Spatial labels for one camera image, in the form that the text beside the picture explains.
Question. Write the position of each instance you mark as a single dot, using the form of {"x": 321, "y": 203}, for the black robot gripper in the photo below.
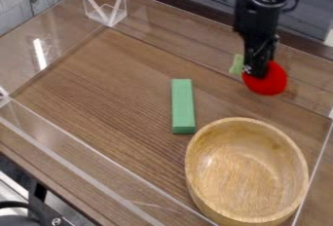
{"x": 255, "y": 24}

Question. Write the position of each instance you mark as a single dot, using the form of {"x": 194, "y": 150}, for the red plush strawberry toy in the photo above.
{"x": 271, "y": 84}

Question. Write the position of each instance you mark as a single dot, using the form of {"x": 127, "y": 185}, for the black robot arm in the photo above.
{"x": 255, "y": 21}

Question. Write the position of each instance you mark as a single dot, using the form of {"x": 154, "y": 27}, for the green rectangular block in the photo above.
{"x": 182, "y": 106}

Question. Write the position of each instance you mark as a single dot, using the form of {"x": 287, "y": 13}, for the wooden bowl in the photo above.
{"x": 246, "y": 173}

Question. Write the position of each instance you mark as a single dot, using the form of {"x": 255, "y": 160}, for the clear acrylic corner bracket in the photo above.
{"x": 107, "y": 14}

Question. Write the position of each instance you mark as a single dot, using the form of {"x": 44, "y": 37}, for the clear acrylic tray wall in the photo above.
{"x": 111, "y": 195}

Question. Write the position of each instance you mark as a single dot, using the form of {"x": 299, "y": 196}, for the black table clamp mount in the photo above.
{"x": 47, "y": 215}

